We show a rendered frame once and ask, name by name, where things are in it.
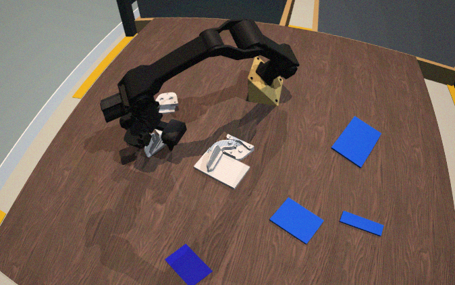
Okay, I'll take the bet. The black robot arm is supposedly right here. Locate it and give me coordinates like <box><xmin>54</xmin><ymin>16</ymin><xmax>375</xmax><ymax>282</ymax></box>
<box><xmin>100</xmin><ymin>18</ymin><xmax>299</xmax><ymax>149</ymax></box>

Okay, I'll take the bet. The blue flat rectangular plate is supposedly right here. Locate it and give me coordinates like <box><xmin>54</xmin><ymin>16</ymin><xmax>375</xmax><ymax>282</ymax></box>
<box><xmin>269</xmin><ymin>197</ymin><xmax>324</xmax><ymax>244</ymax></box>
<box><xmin>165</xmin><ymin>244</ymin><xmax>212</xmax><ymax>285</ymax></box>
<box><xmin>331</xmin><ymin>116</ymin><xmax>381</xmax><ymax>167</ymax></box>

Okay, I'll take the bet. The blue flat bar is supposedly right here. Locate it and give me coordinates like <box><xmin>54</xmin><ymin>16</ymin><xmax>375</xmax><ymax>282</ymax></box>
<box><xmin>339</xmin><ymin>211</ymin><xmax>383</xmax><ymax>236</ymax></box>

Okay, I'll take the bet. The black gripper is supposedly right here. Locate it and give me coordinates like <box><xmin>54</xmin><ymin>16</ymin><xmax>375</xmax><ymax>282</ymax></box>
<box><xmin>119</xmin><ymin>101</ymin><xmax>187</xmax><ymax>152</ymax></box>

